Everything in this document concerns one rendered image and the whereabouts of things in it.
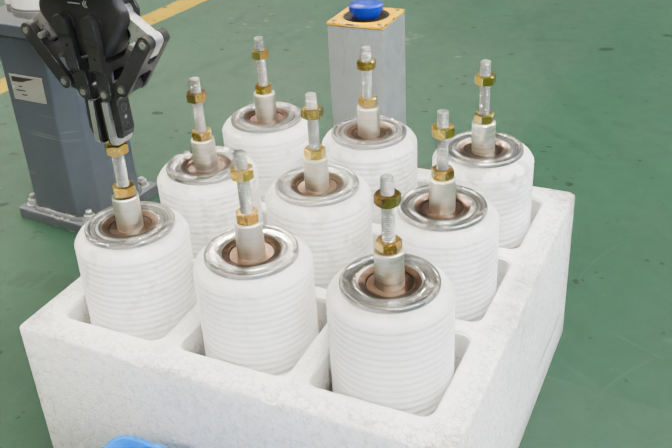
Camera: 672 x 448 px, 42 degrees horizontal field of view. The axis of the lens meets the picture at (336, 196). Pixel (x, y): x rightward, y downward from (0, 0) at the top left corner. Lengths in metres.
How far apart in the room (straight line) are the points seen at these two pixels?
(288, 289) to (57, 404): 0.26
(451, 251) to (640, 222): 0.57
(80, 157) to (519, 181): 0.65
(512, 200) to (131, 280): 0.35
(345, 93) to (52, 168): 0.45
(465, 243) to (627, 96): 0.97
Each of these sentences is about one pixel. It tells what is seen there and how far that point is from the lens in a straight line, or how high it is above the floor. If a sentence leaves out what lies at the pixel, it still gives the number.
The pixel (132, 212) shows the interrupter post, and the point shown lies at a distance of 0.74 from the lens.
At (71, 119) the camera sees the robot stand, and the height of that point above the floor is 0.17.
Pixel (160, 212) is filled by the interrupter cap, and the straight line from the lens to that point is 0.76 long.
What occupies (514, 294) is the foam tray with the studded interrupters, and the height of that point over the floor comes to 0.18.
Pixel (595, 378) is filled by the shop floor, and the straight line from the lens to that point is 0.97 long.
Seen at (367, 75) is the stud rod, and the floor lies 0.31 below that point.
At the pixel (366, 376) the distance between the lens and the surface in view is 0.64.
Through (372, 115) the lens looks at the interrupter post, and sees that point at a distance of 0.86.
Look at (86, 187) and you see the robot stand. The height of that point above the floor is 0.06.
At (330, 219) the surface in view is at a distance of 0.74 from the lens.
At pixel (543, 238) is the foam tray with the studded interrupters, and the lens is 0.84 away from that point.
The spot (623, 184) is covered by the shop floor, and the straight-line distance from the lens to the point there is 1.33.
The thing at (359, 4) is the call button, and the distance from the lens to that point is 1.02.
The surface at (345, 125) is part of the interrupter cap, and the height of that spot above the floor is 0.25.
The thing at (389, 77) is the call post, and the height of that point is 0.25.
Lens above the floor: 0.62
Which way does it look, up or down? 29 degrees down
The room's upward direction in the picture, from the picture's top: 3 degrees counter-clockwise
